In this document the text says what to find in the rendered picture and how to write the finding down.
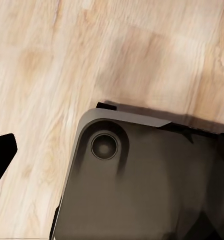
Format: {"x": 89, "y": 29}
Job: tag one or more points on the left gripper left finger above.
{"x": 8, "y": 150}

